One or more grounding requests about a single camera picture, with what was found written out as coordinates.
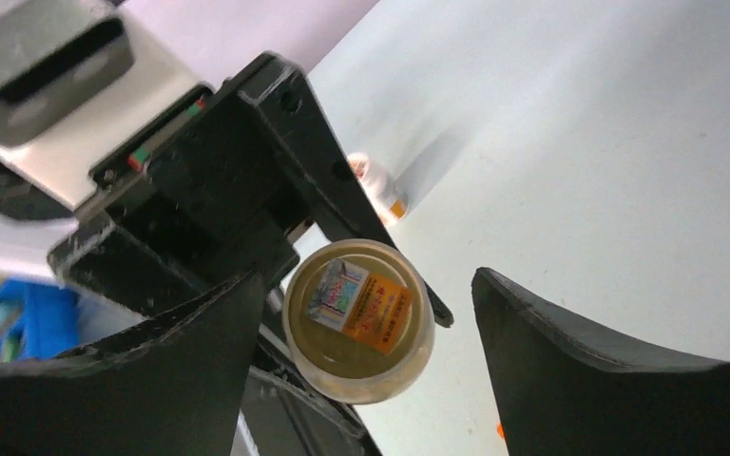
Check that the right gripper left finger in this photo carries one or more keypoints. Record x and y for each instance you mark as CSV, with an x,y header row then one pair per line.
x,y
171,385

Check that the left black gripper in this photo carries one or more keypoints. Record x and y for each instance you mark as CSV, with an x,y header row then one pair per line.
x,y
184,202

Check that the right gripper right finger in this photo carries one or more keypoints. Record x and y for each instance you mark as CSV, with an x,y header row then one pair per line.
x,y
567,385

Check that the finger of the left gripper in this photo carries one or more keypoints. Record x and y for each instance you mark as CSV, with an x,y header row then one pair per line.
x,y
281,414

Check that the white pill bottle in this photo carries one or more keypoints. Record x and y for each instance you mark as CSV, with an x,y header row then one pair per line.
x,y
383,191

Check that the amber glass pill bottle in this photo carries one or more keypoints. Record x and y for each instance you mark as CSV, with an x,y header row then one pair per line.
x,y
358,321

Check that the blue plastic crate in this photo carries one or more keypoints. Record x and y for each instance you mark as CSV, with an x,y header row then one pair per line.
x,y
37,321

